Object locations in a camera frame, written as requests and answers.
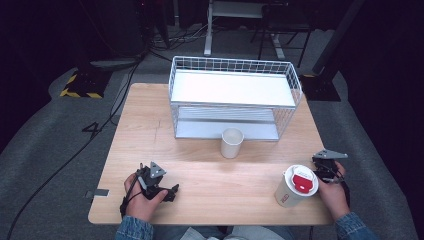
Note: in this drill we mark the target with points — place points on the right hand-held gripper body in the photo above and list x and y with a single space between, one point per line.
328 166

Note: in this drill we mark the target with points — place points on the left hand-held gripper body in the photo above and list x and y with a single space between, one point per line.
150 176

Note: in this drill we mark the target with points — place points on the white cup with red lid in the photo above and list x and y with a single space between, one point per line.
295 188

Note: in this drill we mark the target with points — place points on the plain white paper cup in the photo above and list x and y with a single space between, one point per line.
231 145

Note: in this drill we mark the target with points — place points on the person's left hand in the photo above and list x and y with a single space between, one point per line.
141 206

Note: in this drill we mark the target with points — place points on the person's right hand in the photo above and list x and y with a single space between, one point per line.
335 196

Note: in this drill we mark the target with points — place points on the grey tape strip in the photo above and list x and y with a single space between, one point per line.
99 192

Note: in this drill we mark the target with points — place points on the black slanted stand with base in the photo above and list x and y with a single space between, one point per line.
325 85

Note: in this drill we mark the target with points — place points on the black chair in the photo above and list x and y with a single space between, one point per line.
283 23

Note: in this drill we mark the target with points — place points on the black yellow striped base plate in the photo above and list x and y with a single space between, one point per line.
85 85

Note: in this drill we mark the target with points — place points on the white desk frame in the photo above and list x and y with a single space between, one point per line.
230 10

